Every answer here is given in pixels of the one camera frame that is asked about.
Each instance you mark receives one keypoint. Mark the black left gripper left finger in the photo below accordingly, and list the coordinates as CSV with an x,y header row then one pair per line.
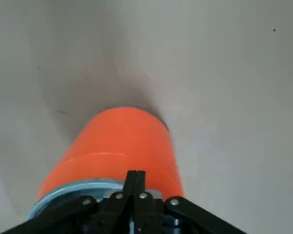
x,y
117,202

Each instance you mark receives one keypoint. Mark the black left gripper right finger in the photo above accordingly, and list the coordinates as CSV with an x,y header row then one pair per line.
x,y
142,202

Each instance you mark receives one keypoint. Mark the red trash bin silver lid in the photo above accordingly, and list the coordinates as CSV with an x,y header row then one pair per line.
x,y
122,141

